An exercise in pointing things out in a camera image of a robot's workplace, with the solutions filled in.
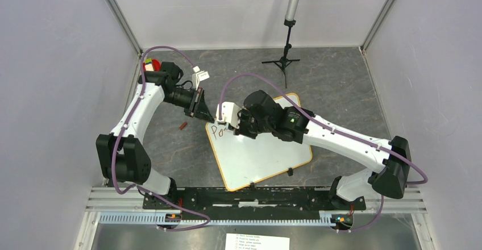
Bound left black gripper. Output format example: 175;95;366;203
163;86;215;124

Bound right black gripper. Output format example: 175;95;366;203
228;107;273;139

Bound red marker cap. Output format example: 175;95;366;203
179;122;188;130

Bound yellow framed whiteboard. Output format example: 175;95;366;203
205;93;314;193

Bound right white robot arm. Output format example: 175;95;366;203
231;90;411;209

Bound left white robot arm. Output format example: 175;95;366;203
95;59;214;209

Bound black tripod stand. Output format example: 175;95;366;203
261;20;301;88

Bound red toy with block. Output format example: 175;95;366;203
143;59;161;72

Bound white paper sheet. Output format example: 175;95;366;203
225;234;290;250

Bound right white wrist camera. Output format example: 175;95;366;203
215;102;241;128

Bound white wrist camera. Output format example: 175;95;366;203
215;102;241;128
191;66;210;89

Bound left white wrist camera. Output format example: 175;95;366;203
191;66;210;89

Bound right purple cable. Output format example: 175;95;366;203
218;73;429;234

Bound purple cable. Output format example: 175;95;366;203
218;73;429;234
110;45;211;232

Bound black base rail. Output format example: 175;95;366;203
166;186;367;221

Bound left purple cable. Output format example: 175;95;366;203
110;45;211;232

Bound slotted cable duct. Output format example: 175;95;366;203
97;212;340;227

